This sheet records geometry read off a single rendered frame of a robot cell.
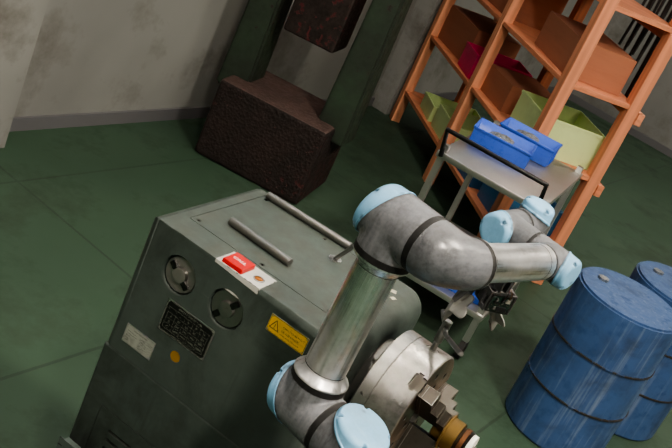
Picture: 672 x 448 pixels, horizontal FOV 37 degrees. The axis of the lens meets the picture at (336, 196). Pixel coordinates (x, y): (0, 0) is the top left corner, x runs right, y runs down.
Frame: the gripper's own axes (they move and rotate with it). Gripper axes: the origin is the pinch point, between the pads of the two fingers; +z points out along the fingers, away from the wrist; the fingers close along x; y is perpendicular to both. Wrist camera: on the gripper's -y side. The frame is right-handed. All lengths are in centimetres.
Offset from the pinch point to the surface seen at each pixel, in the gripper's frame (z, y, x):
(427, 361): 12.9, -0.2, -4.1
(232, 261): 10, -22, -51
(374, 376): 19.3, 0.4, -15.8
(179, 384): 46, -20, -52
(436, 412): 21.2, 7.7, -0.4
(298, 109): 99, -353, 85
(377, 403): 23.4, 4.9, -14.5
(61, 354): 142, -143, -51
